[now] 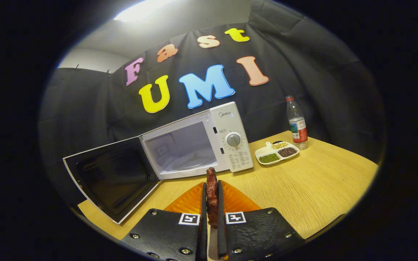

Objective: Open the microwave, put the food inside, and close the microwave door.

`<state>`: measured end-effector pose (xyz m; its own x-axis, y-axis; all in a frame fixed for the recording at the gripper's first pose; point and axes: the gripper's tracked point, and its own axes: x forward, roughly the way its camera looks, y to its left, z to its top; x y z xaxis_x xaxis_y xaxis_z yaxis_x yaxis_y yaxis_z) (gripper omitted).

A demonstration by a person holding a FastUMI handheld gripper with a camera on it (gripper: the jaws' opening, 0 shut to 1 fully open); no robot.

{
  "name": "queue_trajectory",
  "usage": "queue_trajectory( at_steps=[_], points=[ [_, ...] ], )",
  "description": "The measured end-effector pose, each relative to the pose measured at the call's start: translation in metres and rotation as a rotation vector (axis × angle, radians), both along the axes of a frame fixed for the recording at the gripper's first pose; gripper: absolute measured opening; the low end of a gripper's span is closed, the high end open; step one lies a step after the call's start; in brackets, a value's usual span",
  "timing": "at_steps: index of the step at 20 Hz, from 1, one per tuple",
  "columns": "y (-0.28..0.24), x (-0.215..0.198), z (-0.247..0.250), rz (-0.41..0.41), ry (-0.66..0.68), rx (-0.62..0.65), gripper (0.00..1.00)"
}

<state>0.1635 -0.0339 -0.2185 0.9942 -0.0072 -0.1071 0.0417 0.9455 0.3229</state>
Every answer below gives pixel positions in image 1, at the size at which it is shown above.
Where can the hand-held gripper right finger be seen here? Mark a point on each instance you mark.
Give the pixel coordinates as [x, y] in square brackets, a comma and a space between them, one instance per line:
[221, 232]

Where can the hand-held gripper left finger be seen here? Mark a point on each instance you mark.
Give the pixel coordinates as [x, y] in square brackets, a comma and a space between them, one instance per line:
[203, 232]

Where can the reddish brown meat piece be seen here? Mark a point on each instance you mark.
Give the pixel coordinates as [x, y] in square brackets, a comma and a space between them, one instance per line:
[212, 195]

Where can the white toaster oven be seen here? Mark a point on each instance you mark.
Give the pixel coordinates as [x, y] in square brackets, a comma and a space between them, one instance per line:
[234, 119]

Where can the white ribbed dish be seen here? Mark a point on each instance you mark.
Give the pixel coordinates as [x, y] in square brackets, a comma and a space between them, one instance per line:
[212, 246]

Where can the glass turntable plate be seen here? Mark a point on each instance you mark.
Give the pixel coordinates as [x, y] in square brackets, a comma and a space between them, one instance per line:
[192, 164]

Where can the divided white dish of beans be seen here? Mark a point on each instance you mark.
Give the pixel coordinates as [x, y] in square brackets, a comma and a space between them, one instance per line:
[269, 158]

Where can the clear bottle with red label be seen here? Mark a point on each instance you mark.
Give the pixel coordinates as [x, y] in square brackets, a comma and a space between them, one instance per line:
[298, 125]

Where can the black backdrop cloth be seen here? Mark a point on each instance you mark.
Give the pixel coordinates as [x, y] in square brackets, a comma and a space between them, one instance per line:
[303, 72]

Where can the ceiling light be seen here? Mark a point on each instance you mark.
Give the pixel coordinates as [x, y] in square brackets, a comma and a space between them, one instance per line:
[140, 11]

